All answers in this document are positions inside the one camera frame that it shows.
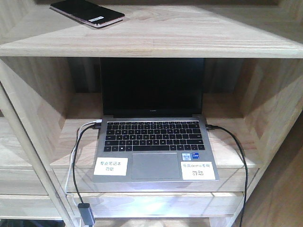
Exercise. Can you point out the black smartphone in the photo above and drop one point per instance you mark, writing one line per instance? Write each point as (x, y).
(87, 12)

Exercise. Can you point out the silver laptop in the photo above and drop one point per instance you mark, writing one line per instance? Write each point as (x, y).
(153, 129)

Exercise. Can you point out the light wooden shelf unit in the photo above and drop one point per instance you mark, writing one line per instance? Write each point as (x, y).
(40, 109)

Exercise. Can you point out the grey cable adapter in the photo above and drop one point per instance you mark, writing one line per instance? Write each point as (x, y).
(86, 214)

